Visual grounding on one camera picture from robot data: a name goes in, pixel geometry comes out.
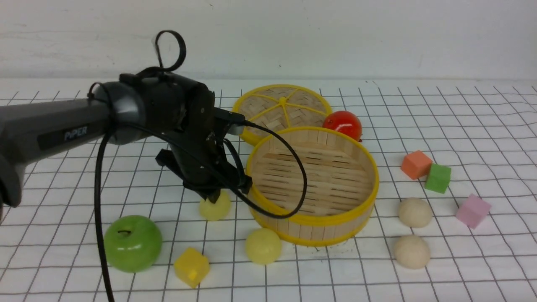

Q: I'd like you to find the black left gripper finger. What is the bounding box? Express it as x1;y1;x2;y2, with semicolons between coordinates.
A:
205;191;221;204

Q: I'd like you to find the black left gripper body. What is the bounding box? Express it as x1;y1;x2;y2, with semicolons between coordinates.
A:
156;91;253;200

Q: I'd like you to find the yellow bun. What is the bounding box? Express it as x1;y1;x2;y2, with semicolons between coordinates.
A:
245;228;282;266
199;190;231;221

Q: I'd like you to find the yellow bun front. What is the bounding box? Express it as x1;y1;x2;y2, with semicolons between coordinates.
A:
245;228;282;266

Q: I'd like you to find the cream bun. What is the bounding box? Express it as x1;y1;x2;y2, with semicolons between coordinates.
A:
398;198;433;228
394;235;431;269

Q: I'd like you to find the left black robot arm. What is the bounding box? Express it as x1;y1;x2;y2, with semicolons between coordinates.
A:
0;74;252;208

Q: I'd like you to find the bamboo steamer lid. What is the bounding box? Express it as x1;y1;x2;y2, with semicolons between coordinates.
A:
232;84;333;132

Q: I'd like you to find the bamboo steamer tray yellow rim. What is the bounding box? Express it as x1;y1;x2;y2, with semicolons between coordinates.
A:
245;127;380;247

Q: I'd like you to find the yellow cube block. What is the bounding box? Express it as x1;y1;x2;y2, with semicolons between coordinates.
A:
173;247;210;289

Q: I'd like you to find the green apple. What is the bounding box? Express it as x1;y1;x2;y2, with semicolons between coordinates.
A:
104;215;163;273

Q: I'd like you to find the red tomato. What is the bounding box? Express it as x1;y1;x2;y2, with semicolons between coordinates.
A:
322;110;362;143

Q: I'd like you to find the orange cube block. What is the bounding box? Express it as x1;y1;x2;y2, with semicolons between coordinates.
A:
401;150;433;180

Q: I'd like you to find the green cube block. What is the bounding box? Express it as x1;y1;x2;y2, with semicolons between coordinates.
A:
425;163;451;194

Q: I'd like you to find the white grid tablecloth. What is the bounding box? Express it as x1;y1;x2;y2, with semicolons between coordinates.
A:
0;79;537;302

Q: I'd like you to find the pink cube block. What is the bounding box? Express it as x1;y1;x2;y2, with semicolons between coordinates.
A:
455;194;492;229

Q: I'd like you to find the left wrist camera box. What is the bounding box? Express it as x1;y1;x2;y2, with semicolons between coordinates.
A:
213;108;246;138

